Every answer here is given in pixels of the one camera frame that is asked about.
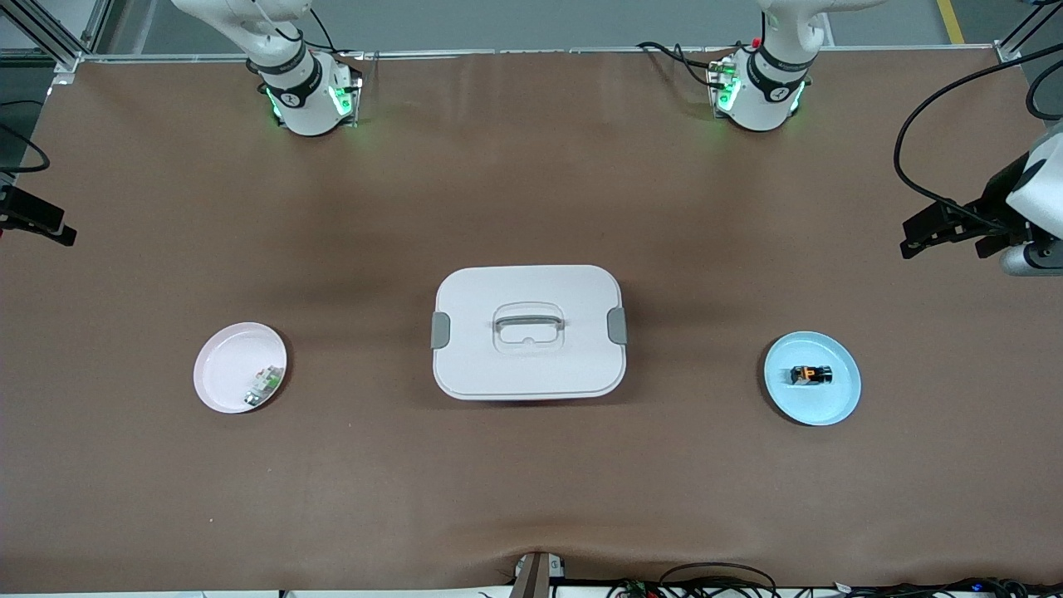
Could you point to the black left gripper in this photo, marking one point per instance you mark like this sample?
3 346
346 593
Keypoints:
995 198

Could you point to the orange and black push-button switch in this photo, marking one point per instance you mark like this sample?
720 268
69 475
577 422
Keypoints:
810 374

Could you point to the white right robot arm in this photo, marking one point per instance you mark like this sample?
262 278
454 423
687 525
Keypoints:
307 108

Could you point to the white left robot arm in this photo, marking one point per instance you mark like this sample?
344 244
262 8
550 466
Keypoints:
760 104

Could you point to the light blue round plate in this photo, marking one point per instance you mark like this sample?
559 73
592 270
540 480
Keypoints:
818 399

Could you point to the pink round plate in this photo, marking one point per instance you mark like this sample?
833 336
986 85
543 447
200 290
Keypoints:
224 365

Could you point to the storage box with white lid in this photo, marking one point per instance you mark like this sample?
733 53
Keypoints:
531 365

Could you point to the aluminium frame profile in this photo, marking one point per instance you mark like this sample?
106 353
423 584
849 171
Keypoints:
58 46
1017 41

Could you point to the green and white switch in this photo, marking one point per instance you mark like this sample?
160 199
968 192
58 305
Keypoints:
263 385

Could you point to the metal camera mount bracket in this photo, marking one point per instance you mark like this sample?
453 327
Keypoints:
536 577

